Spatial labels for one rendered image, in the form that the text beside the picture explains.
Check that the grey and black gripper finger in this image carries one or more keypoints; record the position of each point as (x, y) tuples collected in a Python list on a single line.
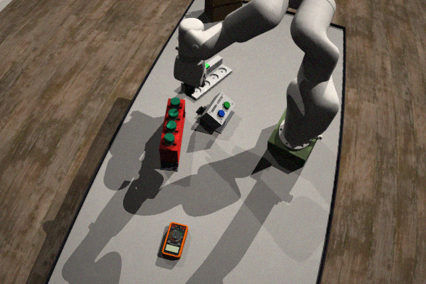
[(191, 89), (187, 86)]

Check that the orange digital multimeter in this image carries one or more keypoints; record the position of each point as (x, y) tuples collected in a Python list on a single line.
[(175, 239)]

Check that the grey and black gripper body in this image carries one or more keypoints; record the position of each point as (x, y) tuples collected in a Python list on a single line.
[(190, 73)]

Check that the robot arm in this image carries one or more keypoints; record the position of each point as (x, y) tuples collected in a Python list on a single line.
[(312, 101)]

